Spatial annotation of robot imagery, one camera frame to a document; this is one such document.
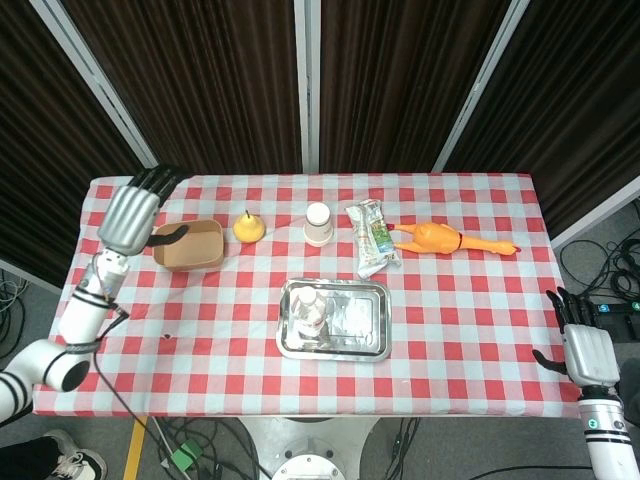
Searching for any transparent plastic bottle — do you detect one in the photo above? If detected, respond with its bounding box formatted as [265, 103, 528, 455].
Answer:
[292, 287, 331, 349]

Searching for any white paper cup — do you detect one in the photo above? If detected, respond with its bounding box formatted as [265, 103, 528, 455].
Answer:
[302, 202, 335, 248]

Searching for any black coiled cable bundle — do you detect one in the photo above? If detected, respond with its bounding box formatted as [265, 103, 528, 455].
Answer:
[558, 238, 640, 302]

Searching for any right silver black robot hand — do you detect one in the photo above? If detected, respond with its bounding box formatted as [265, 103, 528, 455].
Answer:
[532, 287, 622, 389]

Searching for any black white sneaker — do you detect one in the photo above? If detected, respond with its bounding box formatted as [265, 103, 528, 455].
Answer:
[44, 428, 109, 480]

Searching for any red white checkered tablecloth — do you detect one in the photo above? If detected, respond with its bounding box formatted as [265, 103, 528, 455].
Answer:
[32, 173, 576, 419]

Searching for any stainless steel tray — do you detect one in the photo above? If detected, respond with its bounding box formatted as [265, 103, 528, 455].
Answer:
[275, 278, 393, 363]

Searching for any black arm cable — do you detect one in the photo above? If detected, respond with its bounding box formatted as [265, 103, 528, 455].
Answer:
[92, 269, 166, 451]

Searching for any yellow pear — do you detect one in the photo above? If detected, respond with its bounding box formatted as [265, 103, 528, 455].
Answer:
[232, 209, 267, 245]

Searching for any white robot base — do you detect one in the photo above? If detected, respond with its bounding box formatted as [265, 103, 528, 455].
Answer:
[234, 415, 381, 480]

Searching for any black trousered person leg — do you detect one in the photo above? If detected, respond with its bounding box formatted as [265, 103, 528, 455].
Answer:
[0, 438, 64, 480]

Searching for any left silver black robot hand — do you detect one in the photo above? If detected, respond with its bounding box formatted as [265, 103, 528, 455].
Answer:
[96, 167, 192, 257]

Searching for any silver snack packet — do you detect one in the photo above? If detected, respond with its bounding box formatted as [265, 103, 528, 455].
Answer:
[344, 198, 403, 280]

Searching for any black floor cable tangle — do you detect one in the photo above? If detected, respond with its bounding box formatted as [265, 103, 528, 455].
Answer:
[149, 417, 266, 480]

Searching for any orange rubber chicken toy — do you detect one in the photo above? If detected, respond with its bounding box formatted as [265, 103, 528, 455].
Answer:
[389, 221, 521, 260]

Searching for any green box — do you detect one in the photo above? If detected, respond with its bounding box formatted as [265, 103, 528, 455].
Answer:
[169, 439, 204, 471]

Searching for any grey partition post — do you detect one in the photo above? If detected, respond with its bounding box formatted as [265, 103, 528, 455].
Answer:
[549, 175, 640, 251]
[431, 0, 526, 174]
[293, 0, 322, 174]
[28, 0, 165, 176]

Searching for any dark brown partition panel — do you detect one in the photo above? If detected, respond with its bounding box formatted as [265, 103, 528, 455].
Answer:
[59, 0, 304, 176]
[318, 0, 512, 175]
[443, 0, 640, 237]
[0, 0, 152, 287]

